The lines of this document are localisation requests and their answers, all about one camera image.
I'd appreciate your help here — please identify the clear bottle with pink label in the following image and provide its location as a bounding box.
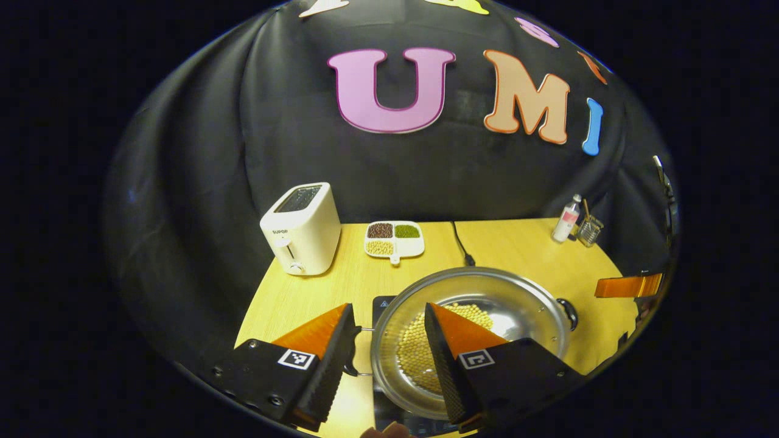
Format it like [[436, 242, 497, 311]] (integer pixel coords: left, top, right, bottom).
[[551, 194, 582, 243]]

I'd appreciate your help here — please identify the white divided bean dish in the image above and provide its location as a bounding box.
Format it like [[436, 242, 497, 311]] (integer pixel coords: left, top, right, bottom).
[[364, 221, 425, 266]]

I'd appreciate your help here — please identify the small wire basket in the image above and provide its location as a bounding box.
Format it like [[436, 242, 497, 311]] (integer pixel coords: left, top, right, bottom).
[[577, 216, 604, 247]]

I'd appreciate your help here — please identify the pile of yellow soybeans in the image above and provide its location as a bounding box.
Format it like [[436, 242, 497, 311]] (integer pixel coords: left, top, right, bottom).
[[397, 302, 495, 396]]

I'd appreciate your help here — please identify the black induction cooktop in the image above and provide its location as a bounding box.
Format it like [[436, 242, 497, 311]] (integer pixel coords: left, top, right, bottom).
[[371, 295, 463, 436]]

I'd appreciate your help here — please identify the steel pot with black handles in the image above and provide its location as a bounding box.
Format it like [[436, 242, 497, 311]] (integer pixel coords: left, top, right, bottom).
[[344, 266, 579, 420]]

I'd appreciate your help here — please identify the white toaster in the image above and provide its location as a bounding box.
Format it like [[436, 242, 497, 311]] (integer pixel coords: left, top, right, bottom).
[[260, 182, 341, 276]]

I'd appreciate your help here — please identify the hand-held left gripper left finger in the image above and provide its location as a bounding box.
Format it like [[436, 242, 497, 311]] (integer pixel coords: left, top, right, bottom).
[[212, 303, 362, 433]]

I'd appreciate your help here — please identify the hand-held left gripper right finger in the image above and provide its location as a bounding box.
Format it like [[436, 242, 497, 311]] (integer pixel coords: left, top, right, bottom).
[[424, 302, 588, 434]]

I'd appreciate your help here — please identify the black power cable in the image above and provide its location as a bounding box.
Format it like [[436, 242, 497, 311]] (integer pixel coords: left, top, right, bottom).
[[450, 221, 477, 267]]

